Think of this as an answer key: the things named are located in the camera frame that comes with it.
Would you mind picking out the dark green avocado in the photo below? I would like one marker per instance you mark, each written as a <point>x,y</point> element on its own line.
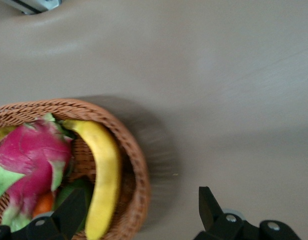
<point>69,186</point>

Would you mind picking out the brown wicker oval basket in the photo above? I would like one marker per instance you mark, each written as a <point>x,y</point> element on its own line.
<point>133,155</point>

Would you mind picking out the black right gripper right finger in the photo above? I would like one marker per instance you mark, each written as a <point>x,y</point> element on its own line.
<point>211,215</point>

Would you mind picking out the pink dragon fruit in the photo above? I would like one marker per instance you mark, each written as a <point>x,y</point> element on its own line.
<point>24,155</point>

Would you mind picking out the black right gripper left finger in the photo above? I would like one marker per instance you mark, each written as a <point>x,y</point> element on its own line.
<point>69,212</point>

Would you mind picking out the yellow banana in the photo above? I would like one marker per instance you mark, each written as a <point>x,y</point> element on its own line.
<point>103,175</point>

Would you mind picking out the olive brown oval fruit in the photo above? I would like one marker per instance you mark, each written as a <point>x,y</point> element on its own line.
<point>1,135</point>

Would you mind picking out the small orange fruit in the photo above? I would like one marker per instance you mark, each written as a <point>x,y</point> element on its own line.
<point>44,203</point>

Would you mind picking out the metal table edge bracket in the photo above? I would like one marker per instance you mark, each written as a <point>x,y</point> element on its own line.
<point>31,6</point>

